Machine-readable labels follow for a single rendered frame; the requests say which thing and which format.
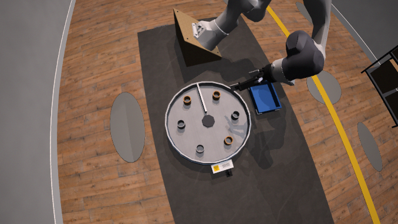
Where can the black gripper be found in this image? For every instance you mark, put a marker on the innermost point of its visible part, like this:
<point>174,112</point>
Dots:
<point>261,74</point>

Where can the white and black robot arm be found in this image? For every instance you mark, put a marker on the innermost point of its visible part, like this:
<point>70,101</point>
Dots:
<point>304,57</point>

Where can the blue crate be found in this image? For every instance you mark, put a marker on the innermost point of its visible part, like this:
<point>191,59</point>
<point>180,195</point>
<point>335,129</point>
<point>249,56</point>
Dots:
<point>264,98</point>

